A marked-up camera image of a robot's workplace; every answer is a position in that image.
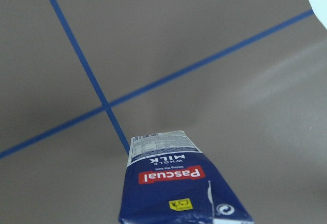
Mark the blue white milk carton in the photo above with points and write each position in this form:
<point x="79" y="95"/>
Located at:
<point x="170" y="180"/>

